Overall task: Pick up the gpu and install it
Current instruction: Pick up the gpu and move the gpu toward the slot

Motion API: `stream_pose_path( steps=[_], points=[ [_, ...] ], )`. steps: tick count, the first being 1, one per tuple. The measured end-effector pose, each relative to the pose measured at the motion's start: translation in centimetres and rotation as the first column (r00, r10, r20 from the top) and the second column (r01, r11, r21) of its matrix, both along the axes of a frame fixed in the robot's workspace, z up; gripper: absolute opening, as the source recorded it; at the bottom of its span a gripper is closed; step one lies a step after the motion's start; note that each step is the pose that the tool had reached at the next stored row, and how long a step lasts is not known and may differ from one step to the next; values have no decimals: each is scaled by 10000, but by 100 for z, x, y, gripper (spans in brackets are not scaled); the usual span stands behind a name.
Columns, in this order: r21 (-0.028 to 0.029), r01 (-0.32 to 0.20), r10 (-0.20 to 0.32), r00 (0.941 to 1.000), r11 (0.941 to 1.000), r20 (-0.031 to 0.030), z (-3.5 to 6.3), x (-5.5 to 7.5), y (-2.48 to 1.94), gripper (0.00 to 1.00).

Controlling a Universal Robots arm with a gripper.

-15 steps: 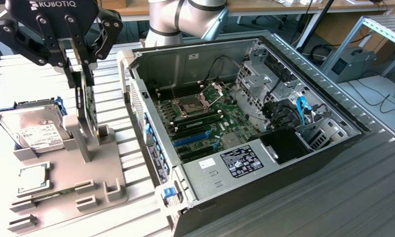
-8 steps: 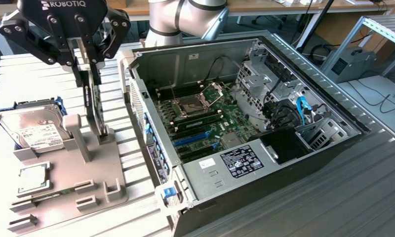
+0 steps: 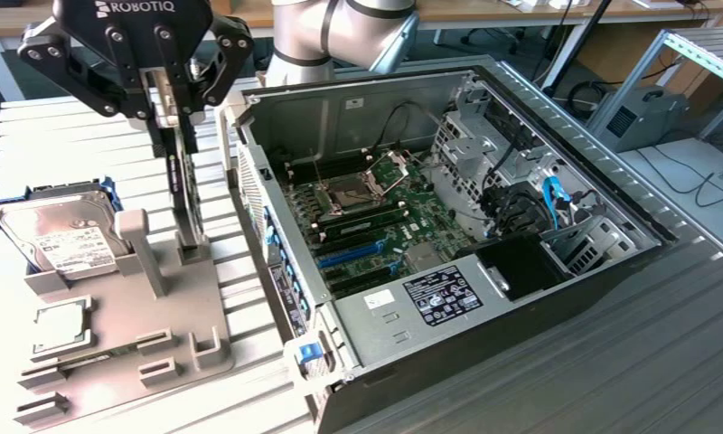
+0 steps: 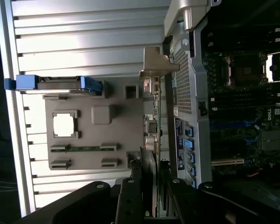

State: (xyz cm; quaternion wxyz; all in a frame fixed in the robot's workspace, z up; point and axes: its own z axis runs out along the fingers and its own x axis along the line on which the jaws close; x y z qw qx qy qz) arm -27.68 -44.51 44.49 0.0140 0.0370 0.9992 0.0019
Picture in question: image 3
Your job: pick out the thin locking lever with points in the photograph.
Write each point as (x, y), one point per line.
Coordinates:
(320, 176)

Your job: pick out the silver chipset heatsink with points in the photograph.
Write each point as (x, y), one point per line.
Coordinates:
(425, 255)

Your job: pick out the metal socket cover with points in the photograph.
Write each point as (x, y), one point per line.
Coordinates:
(396, 158)

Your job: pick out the aluminium slat table frame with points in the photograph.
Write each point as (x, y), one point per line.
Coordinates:
(711, 50)

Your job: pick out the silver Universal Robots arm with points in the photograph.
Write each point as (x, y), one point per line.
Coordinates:
(304, 40)

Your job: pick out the black office chair base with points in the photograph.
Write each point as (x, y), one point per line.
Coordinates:
(506, 34)

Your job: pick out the grey control box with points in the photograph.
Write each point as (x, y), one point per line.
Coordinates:
(645, 117)

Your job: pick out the blue disk caddy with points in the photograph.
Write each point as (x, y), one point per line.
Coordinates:
(113, 201)

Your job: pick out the open black PC case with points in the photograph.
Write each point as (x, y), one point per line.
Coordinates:
(487, 339)

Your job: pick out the blue slot retention clip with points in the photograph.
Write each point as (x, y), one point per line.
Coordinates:
(269, 236)
(293, 276)
(302, 307)
(285, 257)

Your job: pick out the blue expansion slot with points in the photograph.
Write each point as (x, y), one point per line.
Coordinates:
(349, 255)

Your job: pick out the silver CPU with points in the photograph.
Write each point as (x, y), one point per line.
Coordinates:
(60, 327)

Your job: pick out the Nvidia Quadro graphics card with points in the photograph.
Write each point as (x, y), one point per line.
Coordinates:
(189, 203)

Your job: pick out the silver disk bay cage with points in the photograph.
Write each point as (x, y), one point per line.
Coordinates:
(521, 165)

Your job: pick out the green RAM stick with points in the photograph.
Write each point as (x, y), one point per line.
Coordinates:
(120, 351)

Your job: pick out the green motherboard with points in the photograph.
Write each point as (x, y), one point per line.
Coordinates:
(434, 212)

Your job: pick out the silver power supply unit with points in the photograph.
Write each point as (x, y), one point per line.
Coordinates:
(373, 334)

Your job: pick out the CPU socket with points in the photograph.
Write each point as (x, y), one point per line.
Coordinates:
(346, 196)

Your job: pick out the black RAM stick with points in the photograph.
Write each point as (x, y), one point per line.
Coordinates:
(361, 221)

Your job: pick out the silver hard disk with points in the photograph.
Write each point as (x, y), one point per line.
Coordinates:
(66, 244)

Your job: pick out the blue case latch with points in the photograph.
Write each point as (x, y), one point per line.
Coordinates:
(308, 352)

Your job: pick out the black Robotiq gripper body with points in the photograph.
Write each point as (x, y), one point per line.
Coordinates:
(138, 31)

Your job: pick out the grey parts rack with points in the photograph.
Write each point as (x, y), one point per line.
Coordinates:
(126, 312)

